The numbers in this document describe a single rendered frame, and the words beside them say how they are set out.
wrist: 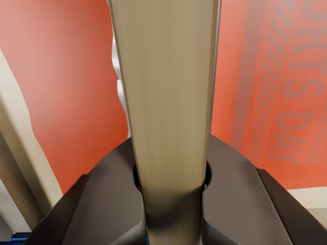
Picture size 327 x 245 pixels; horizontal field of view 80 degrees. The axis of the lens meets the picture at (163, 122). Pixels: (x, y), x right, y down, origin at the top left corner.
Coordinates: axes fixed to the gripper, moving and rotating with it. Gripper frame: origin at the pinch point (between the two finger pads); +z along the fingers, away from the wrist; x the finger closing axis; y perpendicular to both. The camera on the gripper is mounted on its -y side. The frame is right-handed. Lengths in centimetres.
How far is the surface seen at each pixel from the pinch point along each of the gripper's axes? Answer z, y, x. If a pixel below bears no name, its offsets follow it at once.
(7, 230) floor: 109, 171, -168
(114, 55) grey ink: 13.3, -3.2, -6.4
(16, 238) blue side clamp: 8.9, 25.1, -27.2
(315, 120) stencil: 13.5, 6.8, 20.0
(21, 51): 13.3, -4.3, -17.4
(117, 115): 13.4, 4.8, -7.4
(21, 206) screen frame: 10.5, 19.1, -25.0
